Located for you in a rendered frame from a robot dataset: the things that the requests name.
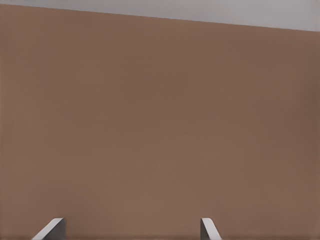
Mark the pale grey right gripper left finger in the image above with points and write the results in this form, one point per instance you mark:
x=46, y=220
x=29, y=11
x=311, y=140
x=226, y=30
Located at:
x=53, y=230

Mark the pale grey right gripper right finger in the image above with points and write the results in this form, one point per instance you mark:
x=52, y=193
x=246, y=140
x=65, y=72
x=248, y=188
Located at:
x=209, y=230

